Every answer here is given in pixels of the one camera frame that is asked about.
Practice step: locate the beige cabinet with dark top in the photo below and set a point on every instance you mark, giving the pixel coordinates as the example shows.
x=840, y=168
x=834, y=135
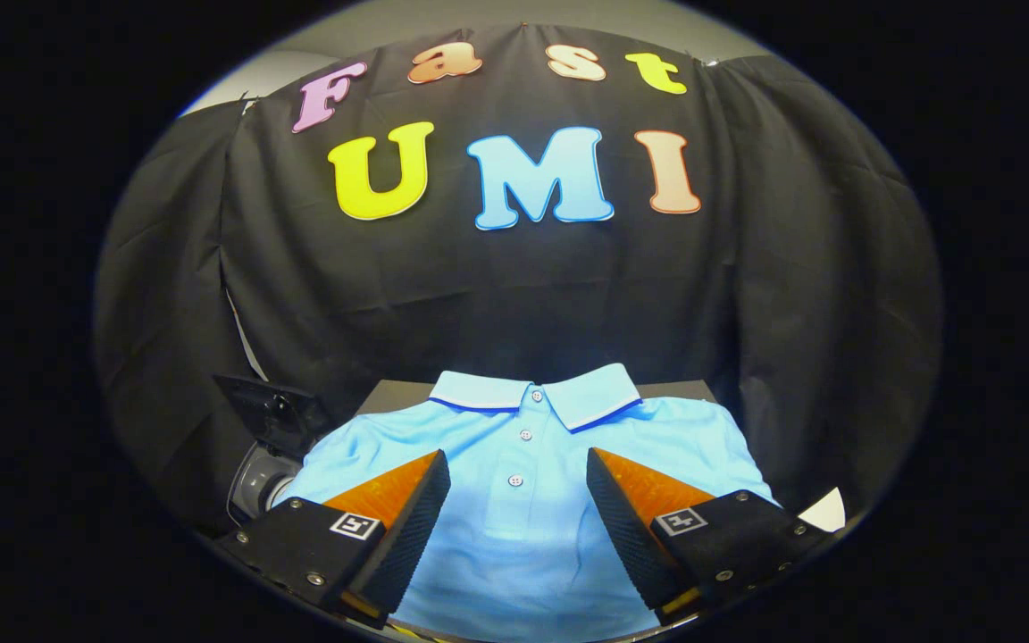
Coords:
x=389, y=398

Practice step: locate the black backdrop cloth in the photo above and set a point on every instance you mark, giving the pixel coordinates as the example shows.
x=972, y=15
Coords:
x=497, y=295

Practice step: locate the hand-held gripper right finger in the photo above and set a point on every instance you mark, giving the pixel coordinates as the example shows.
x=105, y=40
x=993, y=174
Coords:
x=631, y=536

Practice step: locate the light blue polo shirt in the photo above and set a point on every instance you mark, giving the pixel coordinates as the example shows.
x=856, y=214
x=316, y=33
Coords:
x=523, y=500

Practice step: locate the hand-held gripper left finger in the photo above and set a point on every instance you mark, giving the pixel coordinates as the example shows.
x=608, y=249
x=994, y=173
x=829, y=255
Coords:
x=407, y=536

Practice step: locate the white paper sheet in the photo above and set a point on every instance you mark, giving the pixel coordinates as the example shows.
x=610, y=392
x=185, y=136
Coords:
x=825, y=513

